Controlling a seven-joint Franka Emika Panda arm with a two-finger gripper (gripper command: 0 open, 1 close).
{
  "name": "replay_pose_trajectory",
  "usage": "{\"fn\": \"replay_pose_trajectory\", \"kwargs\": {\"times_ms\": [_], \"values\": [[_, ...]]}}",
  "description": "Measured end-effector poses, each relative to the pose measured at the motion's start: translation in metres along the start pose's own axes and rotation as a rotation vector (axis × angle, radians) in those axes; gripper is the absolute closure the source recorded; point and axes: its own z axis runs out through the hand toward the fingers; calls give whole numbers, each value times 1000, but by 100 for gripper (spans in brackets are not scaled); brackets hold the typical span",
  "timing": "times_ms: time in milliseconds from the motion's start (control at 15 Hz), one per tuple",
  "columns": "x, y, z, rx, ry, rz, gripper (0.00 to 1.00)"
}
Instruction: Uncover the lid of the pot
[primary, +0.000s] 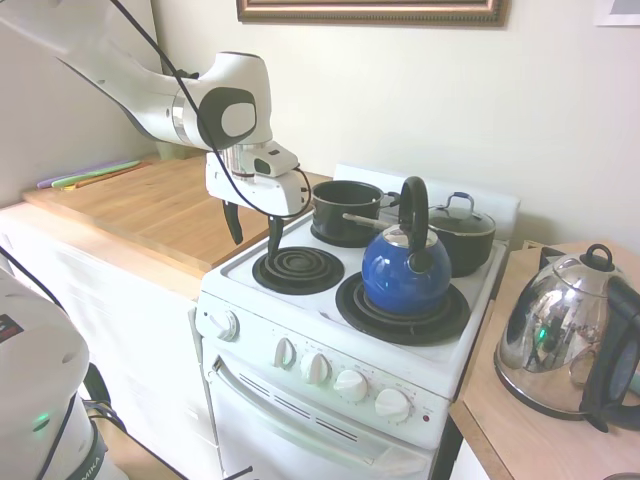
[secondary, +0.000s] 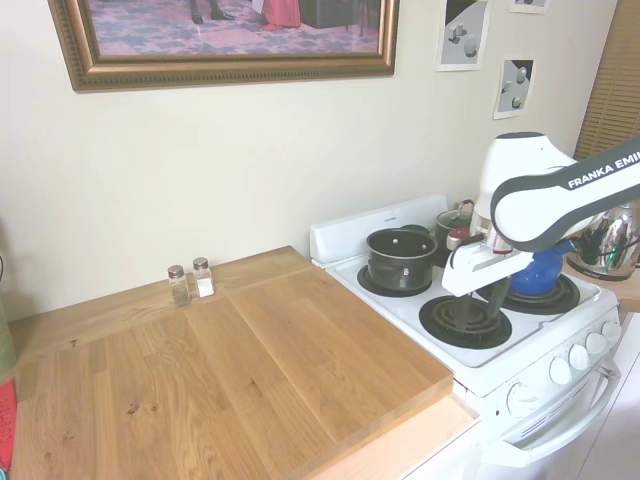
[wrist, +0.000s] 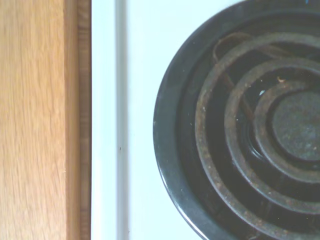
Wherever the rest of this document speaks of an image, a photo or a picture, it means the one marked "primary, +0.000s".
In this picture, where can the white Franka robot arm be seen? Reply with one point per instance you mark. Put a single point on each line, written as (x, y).
(150, 90)

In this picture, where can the pale green container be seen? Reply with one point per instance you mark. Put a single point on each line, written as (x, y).
(172, 150)

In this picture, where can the blue whistling kettle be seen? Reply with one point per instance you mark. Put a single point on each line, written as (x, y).
(400, 272)

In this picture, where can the black coil burner under kettle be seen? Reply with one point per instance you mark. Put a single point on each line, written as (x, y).
(400, 325)

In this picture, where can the large wooden cutting board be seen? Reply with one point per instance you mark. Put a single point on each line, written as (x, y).
(160, 210)

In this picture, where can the purple knife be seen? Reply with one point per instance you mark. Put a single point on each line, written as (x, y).
(55, 180)

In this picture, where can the green knife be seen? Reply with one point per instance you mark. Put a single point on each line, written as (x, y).
(100, 172)

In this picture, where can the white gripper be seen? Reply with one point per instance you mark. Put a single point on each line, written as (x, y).
(260, 195)

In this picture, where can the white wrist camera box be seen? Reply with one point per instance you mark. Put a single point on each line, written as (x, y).
(275, 160)

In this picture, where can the black cooking pot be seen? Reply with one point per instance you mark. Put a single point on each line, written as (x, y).
(472, 252)

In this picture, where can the orange knife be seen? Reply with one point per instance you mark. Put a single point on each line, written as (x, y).
(117, 175)

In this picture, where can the gold picture frame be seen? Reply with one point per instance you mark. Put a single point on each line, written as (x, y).
(370, 12)

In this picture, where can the stainless steel electric kettle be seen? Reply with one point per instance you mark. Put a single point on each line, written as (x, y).
(555, 330)

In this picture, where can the white electric stove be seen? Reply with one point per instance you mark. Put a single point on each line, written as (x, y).
(320, 350)

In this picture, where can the round white timer knob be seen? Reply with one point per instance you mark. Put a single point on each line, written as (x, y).
(223, 324)

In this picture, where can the glass pot lid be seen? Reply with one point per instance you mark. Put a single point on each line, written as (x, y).
(462, 220)

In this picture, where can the bare black coil burner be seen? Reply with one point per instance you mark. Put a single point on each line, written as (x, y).
(298, 269)

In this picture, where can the white stove knob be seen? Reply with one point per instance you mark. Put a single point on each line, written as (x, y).
(316, 367)
(393, 404)
(351, 385)
(285, 351)

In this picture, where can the white cabinet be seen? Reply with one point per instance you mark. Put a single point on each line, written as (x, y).
(115, 325)

